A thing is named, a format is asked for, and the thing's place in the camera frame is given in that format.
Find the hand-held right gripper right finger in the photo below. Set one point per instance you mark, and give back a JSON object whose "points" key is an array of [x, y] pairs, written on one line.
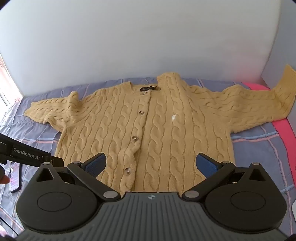
{"points": [[205, 165]]}

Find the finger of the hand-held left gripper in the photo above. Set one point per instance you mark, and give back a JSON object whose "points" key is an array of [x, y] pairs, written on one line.
{"points": [[57, 161]]}

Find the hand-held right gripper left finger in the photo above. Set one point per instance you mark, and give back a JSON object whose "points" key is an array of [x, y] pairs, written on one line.
{"points": [[96, 165]]}

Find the person's left hand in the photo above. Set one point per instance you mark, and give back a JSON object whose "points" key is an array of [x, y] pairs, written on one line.
{"points": [[3, 178]]}

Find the black smartphone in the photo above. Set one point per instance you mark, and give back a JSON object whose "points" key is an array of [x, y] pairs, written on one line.
{"points": [[15, 177]]}

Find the plaid blue bed sheet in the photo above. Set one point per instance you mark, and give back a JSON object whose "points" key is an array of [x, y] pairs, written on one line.
{"points": [[256, 148]]}

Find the pink cloth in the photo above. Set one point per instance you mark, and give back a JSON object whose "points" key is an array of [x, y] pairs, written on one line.
{"points": [[288, 139]]}

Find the window frame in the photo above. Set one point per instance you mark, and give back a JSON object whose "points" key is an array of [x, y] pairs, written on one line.
{"points": [[7, 92]]}

